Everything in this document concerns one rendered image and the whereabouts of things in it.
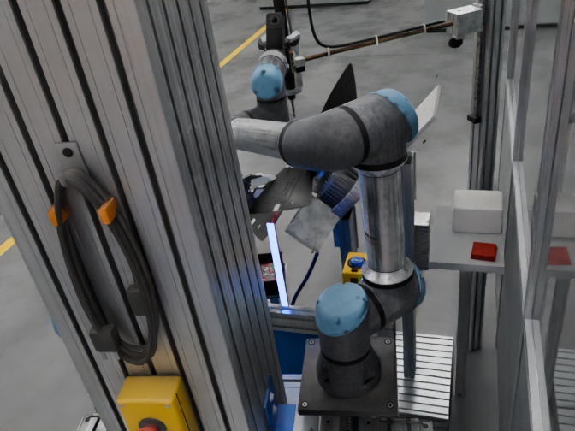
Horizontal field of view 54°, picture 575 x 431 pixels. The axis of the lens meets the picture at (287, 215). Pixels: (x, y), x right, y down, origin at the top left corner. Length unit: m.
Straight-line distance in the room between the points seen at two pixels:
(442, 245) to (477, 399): 0.88
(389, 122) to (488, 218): 1.07
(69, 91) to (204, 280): 0.28
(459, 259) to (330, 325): 0.87
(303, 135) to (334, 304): 0.39
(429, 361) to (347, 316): 1.53
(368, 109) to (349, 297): 0.42
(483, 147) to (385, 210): 1.11
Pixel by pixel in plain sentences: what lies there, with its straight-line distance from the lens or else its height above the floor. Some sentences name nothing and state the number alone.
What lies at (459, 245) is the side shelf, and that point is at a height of 0.86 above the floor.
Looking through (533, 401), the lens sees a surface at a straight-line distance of 1.43.
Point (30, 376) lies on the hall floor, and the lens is 3.31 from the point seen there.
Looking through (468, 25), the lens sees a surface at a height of 1.54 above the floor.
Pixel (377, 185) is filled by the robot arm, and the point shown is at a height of 1.51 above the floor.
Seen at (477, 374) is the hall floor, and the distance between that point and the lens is 2.80.
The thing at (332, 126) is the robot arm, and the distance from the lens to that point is 1.03.
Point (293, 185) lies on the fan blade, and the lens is 1.83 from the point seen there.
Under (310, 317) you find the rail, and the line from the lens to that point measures 1.82.
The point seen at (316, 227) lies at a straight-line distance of 1.96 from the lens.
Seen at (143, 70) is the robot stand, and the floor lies 1.92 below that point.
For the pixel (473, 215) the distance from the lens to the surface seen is 2.08.
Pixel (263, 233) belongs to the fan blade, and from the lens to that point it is 2.06.
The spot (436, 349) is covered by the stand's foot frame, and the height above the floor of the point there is 0.08.
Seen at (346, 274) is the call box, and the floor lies 1.07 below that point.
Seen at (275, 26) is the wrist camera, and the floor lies 1.71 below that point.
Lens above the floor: 2.09
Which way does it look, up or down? 33 degrees down
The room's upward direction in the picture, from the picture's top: 9 degrees counter-clockwise
